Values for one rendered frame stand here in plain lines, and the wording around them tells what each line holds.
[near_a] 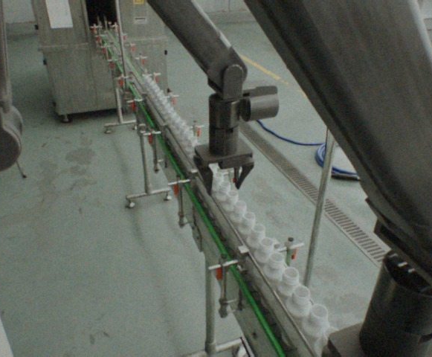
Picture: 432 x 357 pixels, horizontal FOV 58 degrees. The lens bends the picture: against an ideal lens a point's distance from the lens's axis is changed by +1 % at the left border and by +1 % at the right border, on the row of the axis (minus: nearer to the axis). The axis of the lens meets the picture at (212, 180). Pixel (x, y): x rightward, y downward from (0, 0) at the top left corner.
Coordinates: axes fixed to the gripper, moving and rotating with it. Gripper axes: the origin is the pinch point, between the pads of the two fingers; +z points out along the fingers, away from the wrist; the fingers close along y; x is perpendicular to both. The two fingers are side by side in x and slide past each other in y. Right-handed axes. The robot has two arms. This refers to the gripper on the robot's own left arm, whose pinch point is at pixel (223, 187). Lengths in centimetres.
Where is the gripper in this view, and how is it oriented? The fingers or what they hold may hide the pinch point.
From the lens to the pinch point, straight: 79.1
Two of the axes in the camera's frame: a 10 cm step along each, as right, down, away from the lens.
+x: 3.4, 5.1, -7.9
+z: 0.1, 8.4, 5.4
